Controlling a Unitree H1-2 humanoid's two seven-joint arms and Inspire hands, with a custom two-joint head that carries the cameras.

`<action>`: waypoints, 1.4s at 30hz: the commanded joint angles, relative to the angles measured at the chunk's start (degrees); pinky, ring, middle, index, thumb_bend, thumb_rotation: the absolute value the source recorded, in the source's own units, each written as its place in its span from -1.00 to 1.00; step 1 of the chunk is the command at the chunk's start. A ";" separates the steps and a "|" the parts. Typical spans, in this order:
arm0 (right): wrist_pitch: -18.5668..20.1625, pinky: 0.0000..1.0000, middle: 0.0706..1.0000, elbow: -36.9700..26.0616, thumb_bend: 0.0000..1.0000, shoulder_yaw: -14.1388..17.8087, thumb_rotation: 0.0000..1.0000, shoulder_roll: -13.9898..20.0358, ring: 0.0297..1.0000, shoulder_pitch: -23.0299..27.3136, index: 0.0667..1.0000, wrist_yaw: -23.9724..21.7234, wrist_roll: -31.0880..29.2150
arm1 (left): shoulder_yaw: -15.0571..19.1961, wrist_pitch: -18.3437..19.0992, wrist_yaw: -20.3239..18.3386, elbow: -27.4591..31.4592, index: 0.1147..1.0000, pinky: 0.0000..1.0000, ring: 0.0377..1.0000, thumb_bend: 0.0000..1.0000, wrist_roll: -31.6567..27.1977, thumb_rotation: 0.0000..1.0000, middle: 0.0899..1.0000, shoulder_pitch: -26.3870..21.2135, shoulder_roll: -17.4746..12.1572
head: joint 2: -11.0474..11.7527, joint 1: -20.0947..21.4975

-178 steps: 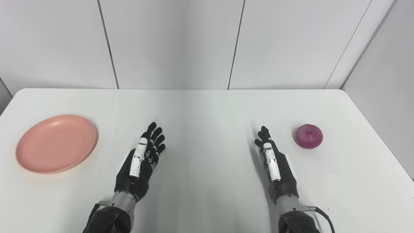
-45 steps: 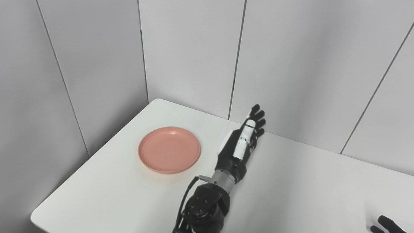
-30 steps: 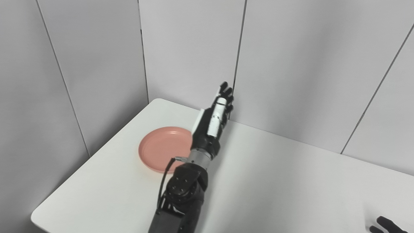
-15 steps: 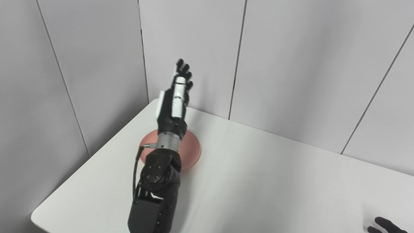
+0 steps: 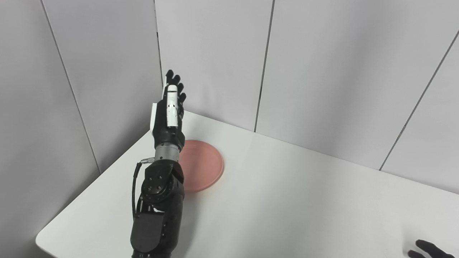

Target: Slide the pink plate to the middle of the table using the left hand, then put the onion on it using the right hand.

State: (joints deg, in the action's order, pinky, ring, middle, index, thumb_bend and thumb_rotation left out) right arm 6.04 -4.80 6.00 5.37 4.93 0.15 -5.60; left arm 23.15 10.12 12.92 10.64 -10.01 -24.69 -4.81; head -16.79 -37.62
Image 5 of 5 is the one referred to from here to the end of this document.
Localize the pink plastic plate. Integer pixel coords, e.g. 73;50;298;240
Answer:
178;140;224;193

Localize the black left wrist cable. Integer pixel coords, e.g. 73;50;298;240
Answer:
132;157;155;220

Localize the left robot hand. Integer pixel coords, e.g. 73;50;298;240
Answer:
150;70;187;150

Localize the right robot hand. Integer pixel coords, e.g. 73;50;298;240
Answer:
408;240;456;258

